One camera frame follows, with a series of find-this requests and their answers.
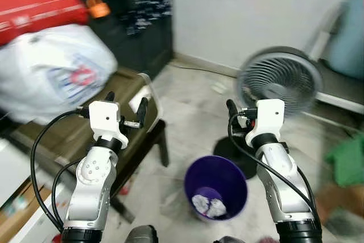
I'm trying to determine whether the black cabinet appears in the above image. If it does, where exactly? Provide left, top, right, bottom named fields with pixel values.
left=63, top=0, right=174, bottom=81

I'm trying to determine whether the purple waste bin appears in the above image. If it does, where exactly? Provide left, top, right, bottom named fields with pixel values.
left=183, top=155, right=249, bottom=222

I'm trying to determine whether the grey round fan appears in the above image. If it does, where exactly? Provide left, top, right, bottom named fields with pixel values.
left=213, top=47, right=325, bottom=178

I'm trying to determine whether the white plastic bag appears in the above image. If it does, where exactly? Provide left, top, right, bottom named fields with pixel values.
left=0, top=24, right=119, bottom=124

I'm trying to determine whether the small orange object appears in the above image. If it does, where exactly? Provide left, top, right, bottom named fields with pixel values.
left=86, top=0, right=110, bottom=19

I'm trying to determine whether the white framed chair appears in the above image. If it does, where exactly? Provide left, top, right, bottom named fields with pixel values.
left=310, top=4, right=364, bottom=113

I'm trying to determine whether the green plastic object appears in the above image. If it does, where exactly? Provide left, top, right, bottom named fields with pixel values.
left=324, top=135, right=364, bottom=187

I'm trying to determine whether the grey robot left leg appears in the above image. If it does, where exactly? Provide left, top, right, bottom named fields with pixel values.
left=125, top=225, right=159, bottom=243

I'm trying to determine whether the grey robot leg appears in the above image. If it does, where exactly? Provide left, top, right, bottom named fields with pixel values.
left=125, top=225, right=159, bottom=243
left=213, top=236, right=246, bottom=243

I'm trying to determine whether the pale blue cushion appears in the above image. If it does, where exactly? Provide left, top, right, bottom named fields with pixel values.
left=327, top=0, right=364, bottom=79

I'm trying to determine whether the grey robot right leg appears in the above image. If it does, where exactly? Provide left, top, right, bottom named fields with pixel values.
left=213, top=236, right=246, bottom=243

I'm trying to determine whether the brown soft object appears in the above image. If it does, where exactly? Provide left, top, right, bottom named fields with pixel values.
left=316, top=183, right=364, bottom=224

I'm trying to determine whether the cardboard box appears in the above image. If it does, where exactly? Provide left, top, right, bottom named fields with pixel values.
left=0, top=180, right=57, bottom=243

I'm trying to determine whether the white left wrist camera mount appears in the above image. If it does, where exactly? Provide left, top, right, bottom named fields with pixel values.
left=88, top=101, right=129, bottom=148

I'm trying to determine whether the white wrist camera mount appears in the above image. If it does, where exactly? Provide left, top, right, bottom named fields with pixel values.
left=246, top=99, right=285, bottom=147
left=88, top=101, right=129, bottom=148

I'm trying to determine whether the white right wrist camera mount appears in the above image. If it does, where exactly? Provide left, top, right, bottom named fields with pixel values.
left=246, top=99, right=285, bottom=147

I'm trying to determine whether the short black left arm cable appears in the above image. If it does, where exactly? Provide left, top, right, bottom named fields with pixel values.
left=51, top=159, right=86, bottom=226

